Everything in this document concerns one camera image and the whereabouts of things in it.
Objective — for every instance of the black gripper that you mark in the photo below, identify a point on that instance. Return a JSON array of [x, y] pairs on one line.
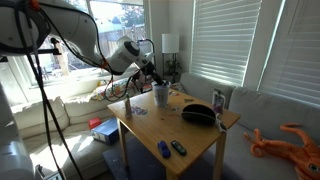
[[150, 69]]

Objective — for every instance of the silver metal cup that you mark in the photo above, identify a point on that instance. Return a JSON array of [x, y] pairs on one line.
[[162, 98]]

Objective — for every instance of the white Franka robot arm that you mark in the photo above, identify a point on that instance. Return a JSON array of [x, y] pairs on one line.
[[73, 23]]

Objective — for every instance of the red white hat sticker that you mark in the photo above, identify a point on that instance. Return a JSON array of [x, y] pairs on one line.
[[174, 93]]

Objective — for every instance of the red patterned cloth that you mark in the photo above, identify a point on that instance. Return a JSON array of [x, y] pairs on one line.
[[141, 85]]

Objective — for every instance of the dark potted plant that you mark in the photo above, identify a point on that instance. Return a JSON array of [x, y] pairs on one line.
[[173, 66]]

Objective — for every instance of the elf hat sticker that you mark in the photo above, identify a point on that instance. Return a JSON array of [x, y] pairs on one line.
[[142, 111]]

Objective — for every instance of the black bowl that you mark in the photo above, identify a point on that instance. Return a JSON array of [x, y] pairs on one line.
[[198, 115]]

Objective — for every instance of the wooden table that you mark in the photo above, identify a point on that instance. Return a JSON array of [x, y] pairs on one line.
[[160, 133]]

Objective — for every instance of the colourful patterned pillow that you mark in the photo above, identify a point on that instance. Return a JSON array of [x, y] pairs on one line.
[[100, 91]]

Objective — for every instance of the dark green toy car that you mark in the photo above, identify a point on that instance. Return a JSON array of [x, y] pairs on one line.
[[178, 147]]

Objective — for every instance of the blue box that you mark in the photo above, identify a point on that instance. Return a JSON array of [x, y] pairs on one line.
[[106, 130]]

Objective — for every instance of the white window blind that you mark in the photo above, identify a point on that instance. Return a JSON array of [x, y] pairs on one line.
[[296, 50], [223, 40]]

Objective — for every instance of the red box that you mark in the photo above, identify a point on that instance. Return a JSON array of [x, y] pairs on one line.
[[94, 122]]

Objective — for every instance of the large white framed window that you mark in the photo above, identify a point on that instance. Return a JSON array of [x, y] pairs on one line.
[[110, 20]]

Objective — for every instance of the dark blue rug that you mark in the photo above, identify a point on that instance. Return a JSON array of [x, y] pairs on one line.
[[140, 166]]

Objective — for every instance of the grey sofa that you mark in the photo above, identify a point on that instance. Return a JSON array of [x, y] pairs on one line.
[[266, 110]]

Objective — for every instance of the white sofa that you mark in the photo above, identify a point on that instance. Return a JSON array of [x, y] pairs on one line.
[[43, 113]]

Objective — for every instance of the orange octopus plush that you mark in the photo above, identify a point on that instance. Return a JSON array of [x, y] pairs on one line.
[[286, 150]]

